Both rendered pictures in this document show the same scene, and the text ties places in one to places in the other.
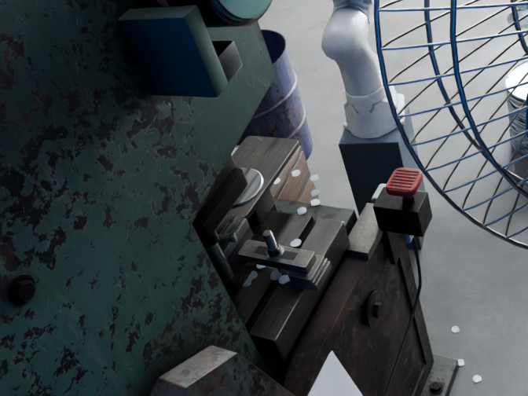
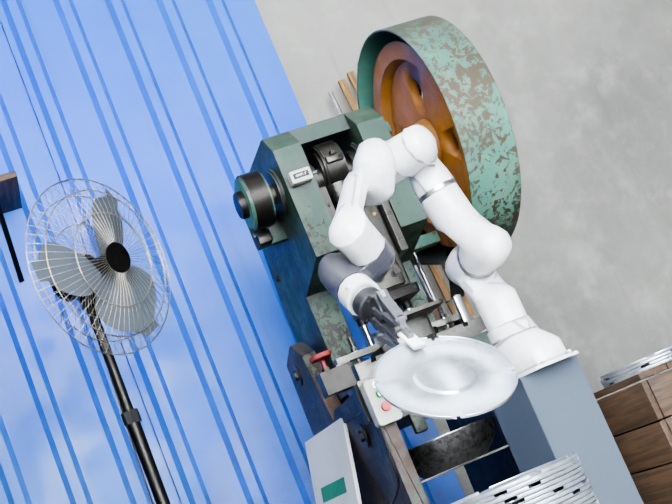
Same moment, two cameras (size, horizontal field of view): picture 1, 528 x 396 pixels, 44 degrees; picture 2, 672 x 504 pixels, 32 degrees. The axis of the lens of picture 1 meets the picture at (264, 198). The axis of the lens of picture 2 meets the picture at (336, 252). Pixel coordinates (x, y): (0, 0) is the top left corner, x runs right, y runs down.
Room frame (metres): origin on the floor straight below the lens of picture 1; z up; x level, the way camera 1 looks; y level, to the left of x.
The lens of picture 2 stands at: (2.79, -3.20, 0.33)
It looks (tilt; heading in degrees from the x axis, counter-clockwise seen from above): 11 degrees up; 120
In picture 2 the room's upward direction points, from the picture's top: 23 degrees counter-clockwise
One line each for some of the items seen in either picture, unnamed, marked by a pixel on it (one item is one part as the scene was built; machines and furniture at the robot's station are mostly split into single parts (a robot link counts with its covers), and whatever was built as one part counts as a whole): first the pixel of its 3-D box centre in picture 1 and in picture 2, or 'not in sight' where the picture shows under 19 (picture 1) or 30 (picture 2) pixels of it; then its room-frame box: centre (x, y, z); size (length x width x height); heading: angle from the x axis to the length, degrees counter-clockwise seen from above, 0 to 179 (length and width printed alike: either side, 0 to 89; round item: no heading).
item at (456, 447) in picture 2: not in sight; (449, 451); (1.00, 0.14, 0.36); 0.34 x 0.34 x 0.10
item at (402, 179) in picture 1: (406, 192); (324, 366); (0.94, -0.26, 0.72); 0.07 x 0.06 x 0.08; 137
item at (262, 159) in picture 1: (254, 195); (419, 333); (1.13, 0.02, 0.72); 0.25 x 0.14 x 0.14; 137
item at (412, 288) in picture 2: (186, 202); (387, 305); (1.00, 0.14, 0.86); 0.20 x 0.16 x 0.05; 47
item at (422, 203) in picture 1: (406, 229); (343, 397); (0.95, -0.25, 0.62); 0.10 x 0.06 x 0.20; 47
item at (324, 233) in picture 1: (221, 266); (410, 358); (1.00, 0.14, 0.68); 0.45 x 0.30 x 0.06; 47
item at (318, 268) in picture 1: (279, 253); (352, 353); (0.88, 0.01, 0.76); 0.17 x 0.06 x 0.10; 47
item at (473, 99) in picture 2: not in sight; (414, 156); (1.15, 0.45, 1.33); 1.03 x 0.28 x 0.82; 137
